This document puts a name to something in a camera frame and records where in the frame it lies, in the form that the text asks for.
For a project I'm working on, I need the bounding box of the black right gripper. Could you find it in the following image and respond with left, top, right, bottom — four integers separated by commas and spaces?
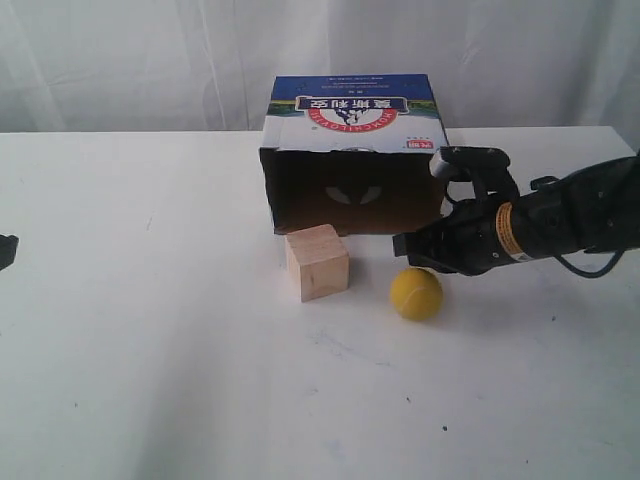
392, 199, 525, 276

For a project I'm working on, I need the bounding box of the yellow tennis ball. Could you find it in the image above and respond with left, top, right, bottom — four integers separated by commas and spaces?
389, 268, 444, 321

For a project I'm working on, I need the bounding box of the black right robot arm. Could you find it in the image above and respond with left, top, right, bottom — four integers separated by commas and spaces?
393, 146, 639, 279

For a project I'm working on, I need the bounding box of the light wooden cube block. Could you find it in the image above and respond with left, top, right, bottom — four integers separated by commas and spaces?
284, 224, 350, 302

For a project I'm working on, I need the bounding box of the blue white cardboard box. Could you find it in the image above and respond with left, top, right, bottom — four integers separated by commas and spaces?
259, 73, 448, 235

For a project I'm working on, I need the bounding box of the white backdrop curtain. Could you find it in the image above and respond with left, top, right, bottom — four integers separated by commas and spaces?
1, 1, 639, 143

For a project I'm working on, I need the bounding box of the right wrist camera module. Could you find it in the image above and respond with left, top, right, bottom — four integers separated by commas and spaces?
429, 146, 520, 202

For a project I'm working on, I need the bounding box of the black cable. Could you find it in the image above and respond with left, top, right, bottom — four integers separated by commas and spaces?
549, 247, 626, 279

